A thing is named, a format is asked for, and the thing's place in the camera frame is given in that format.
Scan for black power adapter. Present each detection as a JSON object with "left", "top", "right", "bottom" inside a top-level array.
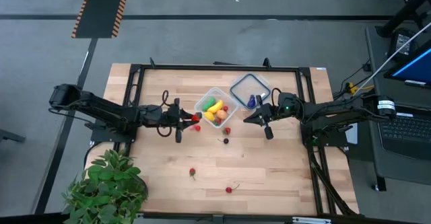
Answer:
[{"left": 387, "top": 28, "right": 420, "bottom": 63}]

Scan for white cable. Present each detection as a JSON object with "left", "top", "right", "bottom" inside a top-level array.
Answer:
[{"left": 349, "top": 21, "right": 431, "bottom": 103}]

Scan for clear plastic tupperware container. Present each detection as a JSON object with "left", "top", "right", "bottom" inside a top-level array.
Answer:
[{"left": 194, "top": 86, "right": 242, "bottom": 129}]

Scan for yellow cable connector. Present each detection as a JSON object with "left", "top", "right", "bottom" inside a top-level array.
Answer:
[{"left": 348, "top": 82, "right": 374, "bottom": 94}]

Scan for green potted plant black pot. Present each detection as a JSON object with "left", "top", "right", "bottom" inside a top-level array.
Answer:
[{"left": 61, "top": 149, "right": 150, "bottom": 224}]

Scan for green toy cucumber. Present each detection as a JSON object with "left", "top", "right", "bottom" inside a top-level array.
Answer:
[{"left": 201, "top": 97, "right": 217, "bottom": 112}]

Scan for black cable bundle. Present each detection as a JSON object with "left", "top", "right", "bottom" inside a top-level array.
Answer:
[{"left": 308, "top": 145, "right": 360, "bottom": 217}]

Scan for black stand legs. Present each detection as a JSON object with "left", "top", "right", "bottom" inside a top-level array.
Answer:
[{"left": 375, "top": 0, "right": 431, "bottom": 38}]

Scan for black mat orange striped edges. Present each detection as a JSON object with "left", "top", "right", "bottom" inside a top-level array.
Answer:
[{"left": 71, "top": 0, "right": 132, "bottom": 39}]

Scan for grey desk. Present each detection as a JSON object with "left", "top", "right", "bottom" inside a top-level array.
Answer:
[{"left": 365, "top": 24, "right": 431, "bottom": 192}]

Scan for black aluminium table frame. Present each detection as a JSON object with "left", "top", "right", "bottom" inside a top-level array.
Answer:
[{"left": 112, "top": 57, "right": 360, "bottom": 224}]

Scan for white metal bracket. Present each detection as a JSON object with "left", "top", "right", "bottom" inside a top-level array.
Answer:
[{"left": 291, "top": 216, "right": 333, "bottom": 224}]

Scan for clear lid blue rim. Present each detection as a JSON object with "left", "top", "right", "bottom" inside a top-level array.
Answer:
[{"left": 229, "top": 73, "right": 272, "bottom": 110}]

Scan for monitor with blue screen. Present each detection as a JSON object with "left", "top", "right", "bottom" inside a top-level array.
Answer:
[{"left": 383, "top": 38, "right": 431, "bottom": 89}]

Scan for black power cable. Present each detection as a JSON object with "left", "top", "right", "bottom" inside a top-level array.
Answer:
[{"left": 332, "top": 59, "right": 373, "bottom": 101}]

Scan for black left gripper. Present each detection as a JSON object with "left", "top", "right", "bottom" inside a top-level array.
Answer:
[{"left": 157, "top": 98, "right": 202, "bottom": 143}]

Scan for dark grey furniture leg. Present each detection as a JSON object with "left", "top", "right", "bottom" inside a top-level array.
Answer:
[{"left": 0, "top": 128, "right": 27, "bottom": 144}]

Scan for grey laptop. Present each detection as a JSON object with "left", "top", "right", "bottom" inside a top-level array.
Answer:
[{"left": 373, "top": 106, "right": 431, "bottom": 161}]

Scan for yellow toy banana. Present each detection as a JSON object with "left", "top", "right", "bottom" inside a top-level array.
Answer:
[{"left": 207, "top": 99, "right": 224, "bottom": 114}]

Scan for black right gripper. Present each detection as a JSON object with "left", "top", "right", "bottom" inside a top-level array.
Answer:
[{"left": 243, "top": 95, "right": 282, "bottom": 141}]

